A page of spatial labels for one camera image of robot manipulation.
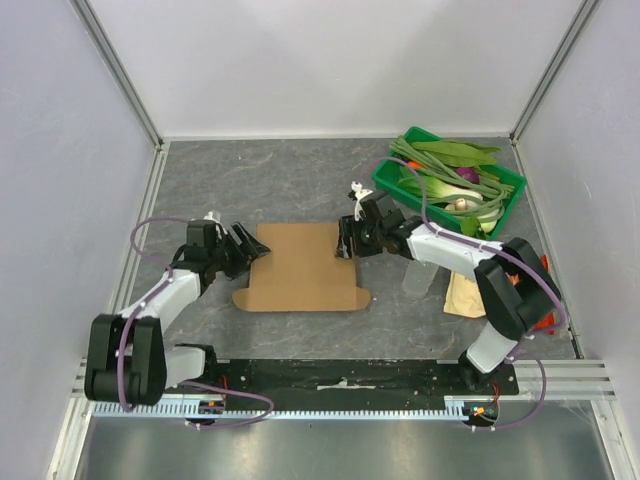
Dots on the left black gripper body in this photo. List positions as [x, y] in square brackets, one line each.
[228, 256]

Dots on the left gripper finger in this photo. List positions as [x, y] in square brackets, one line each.
[253, 249]
[241, 236]

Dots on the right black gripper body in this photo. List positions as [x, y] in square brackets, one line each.
[354, 237]

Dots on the brown cardboard box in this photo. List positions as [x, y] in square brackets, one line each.
[301, 273]

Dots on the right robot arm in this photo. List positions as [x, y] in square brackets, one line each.
[516, 290]

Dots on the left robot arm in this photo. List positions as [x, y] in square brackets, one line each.
[128, 362]

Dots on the clear plastic water bottle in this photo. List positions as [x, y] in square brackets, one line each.
[418, 278]

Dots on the white mushroom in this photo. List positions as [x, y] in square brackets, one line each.
[462, 204]

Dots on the beige paper bag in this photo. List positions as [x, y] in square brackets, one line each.
[463, 298]

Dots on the red onion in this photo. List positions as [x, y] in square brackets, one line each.
[469, 174]

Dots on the green long beans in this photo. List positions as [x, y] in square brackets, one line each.
[410, 182]

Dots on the green leafy vegetables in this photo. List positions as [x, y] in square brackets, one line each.
[457, 154]

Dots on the red chip bag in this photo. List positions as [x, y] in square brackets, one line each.
[549, 320]

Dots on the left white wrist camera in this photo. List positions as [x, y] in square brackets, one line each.
[215, 216]

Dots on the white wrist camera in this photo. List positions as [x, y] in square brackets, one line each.
[358, 193]
[215, 216]

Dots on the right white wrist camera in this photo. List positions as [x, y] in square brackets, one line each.
[358, 193]

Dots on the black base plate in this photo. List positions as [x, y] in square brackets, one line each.
[355, 385]

